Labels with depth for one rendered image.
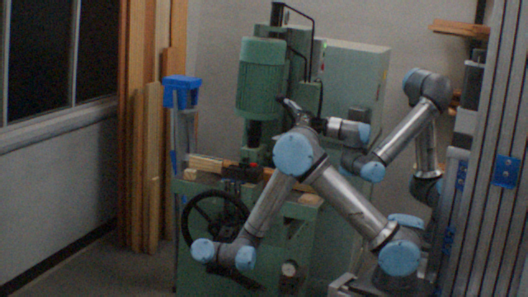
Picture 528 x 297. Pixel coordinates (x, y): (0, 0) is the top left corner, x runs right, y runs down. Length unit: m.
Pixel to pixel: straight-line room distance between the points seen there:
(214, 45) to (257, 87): 2.64
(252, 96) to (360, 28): 2.39
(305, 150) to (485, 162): 0.58
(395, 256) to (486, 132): 0.49
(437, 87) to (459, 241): 0.55
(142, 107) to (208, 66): 1.39
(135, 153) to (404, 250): 2.38
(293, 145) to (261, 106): 0.72
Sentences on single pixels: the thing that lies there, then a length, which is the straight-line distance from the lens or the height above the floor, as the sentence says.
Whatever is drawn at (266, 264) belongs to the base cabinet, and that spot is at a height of 0.63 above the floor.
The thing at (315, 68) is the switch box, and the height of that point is 1.36.
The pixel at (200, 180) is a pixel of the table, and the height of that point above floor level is 0.90.
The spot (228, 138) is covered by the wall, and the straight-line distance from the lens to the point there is 5.19.
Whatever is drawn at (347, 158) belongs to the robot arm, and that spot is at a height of 1.12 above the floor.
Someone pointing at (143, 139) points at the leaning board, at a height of 0.71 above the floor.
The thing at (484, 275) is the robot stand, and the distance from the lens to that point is 2.18.
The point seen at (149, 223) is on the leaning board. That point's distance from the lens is 4.05.
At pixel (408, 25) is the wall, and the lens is 4.78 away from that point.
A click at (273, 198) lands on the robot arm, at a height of 1.05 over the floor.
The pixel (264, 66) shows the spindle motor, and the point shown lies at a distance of 2.51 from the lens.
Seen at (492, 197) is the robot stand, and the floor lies 1.14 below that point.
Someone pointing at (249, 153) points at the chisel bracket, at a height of 1.02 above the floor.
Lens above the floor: 1.70
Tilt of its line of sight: 14 degrees down
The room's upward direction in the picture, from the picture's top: 6 degrees clockwise
